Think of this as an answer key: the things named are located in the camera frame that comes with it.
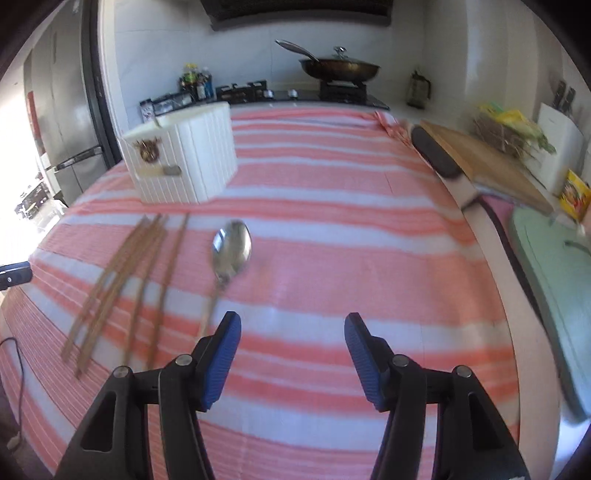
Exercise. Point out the clear condiment bottle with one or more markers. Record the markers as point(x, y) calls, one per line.
point(206, 85)

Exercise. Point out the pale green tray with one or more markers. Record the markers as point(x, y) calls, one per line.
point(549, 286)

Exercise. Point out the yellow snack packet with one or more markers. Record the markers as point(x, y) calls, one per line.
point(575, 194)

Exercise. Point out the pink white striped cloth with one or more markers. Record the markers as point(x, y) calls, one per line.
point(323, 207)

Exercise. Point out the metal spoon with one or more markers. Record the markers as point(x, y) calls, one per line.
point(231, 254)

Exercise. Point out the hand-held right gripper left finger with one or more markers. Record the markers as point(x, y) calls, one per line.
point(226, 360)

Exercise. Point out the black textured brush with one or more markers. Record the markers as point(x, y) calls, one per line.
point(436, 152)

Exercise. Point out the glass wok lid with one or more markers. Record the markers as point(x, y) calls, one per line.
point(340, 54)

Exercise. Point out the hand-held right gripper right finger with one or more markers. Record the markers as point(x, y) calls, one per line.
point(362, 360)

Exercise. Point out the pink dark-edged mat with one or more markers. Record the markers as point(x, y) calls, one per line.
point(496, 207)

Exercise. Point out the white ribbed storage box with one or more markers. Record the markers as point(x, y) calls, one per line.
point(203, 152)

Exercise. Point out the wooden cutting board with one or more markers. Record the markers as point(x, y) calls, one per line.
point(489, 161)

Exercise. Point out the white knife block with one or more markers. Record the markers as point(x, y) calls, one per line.
point(561, 143)

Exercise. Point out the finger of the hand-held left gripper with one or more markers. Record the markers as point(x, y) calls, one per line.
point(16, 274)

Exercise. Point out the yellow plastic bag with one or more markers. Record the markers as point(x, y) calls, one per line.
point(512, 117)

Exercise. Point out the black gas stove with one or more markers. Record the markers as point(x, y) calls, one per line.
point(341, 94)

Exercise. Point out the black seasoning box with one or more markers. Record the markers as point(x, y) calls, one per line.
point(166, 106)

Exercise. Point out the grey refrigerator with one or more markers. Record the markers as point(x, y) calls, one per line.
point(69, 115)

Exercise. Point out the dark water jug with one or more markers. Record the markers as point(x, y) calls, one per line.
point(419, 90)

